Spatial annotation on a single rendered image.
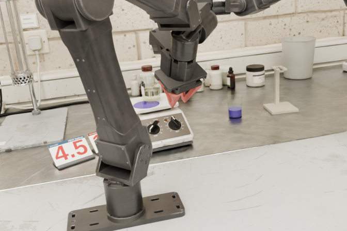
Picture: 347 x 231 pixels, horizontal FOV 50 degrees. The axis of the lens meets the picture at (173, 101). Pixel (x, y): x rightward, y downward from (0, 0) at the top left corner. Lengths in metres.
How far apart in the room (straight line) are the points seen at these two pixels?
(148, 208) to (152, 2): 0.35
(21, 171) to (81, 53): 0.46
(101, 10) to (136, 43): 0.95
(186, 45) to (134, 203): 0.31
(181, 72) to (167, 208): 0.28
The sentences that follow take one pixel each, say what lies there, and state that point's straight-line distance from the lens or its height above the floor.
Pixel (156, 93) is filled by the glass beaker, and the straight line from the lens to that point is 0.99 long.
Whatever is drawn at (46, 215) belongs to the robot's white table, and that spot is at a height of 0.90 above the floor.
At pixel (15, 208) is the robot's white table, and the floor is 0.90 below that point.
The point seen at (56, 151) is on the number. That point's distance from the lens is 0.94.
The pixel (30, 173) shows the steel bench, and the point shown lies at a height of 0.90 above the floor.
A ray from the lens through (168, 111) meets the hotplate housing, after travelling 0.97.
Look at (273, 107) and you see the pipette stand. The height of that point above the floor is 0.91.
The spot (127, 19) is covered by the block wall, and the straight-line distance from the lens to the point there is 1.45.
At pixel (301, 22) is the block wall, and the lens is 1.69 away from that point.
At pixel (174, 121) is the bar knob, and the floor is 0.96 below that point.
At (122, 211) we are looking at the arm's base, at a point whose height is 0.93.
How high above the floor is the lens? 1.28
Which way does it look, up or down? 17 degrees down
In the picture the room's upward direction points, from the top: 5 degrees counter-clockwise
